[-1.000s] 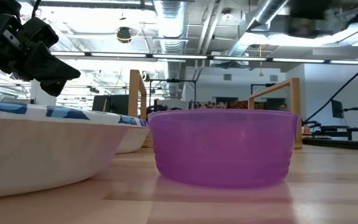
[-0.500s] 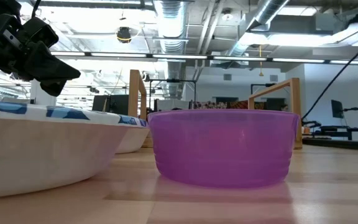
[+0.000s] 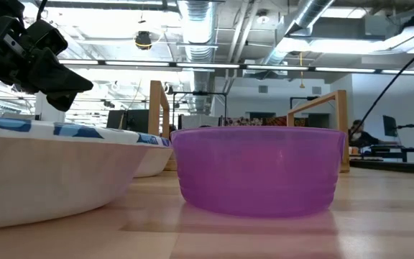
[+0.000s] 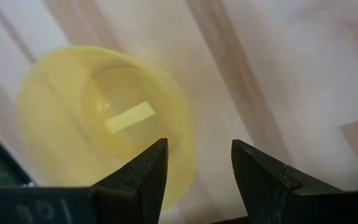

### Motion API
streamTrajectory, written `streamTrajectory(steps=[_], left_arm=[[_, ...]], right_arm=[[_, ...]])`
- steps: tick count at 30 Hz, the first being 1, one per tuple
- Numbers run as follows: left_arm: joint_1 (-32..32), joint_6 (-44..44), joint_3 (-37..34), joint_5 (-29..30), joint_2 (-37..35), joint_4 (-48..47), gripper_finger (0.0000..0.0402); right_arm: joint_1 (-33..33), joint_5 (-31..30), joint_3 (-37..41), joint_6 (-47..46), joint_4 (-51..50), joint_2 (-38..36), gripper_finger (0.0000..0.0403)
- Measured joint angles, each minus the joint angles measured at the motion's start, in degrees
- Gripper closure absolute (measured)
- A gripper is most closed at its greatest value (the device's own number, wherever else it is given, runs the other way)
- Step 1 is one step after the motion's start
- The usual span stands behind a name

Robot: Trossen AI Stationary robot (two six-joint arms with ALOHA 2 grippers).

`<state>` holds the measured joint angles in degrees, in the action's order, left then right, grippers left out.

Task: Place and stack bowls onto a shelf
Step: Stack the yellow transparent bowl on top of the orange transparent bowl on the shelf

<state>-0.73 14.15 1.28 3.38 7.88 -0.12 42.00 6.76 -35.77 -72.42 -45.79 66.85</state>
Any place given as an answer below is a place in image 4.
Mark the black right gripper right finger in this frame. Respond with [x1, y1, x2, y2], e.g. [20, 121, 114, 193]
[231, 139, 358, 224]

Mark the yellow plastic bowl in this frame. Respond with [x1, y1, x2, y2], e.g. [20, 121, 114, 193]
[16, 45, 197, 211]

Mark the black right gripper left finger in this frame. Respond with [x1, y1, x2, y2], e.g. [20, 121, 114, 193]
[0, 138, 169, 224]

